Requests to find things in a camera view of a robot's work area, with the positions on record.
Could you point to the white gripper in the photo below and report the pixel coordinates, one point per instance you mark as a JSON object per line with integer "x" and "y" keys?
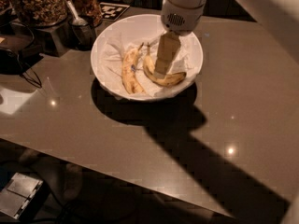
{"x": 179, "y": 17}

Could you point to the yellow banana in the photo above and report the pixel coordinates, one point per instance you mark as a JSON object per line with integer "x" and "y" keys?
{"x": 128, "y": 77}
{"x": 168, "y": 81}

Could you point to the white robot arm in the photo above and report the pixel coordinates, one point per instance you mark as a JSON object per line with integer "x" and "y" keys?
{"x": 188, "y": 4}

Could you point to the white bowl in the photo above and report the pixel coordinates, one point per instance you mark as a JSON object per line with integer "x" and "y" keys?
{"x": 146, "y": 29}

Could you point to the white paper towel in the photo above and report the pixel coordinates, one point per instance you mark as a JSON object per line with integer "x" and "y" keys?
{"x": 124, "y": 59}

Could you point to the black white fiducial marker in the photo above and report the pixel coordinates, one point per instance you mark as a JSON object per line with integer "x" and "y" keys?
{"x": 111, "y": 12}

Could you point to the black cup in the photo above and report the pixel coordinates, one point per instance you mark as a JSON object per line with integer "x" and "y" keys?
{"x": 82, "y": 36}

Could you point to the small glass snack jar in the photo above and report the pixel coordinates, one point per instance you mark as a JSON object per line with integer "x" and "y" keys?
{"x": 90, "y": 9}

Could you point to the white plastic spoon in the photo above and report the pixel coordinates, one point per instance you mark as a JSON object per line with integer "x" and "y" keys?
{"x": 77, "y": 20}

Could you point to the metal block stand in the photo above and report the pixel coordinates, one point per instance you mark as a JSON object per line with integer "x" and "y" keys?
{"x": 55, "y": 40}

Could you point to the large glass nut jar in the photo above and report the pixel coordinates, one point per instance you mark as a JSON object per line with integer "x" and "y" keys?
{"x": 40, "y": 13}

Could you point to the grey box on floor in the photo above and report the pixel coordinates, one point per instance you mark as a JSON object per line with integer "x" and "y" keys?
{"x": 17, "y": 194}

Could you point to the black device with cable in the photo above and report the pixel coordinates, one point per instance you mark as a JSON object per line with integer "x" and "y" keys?
{"x": 19, "y": 52}

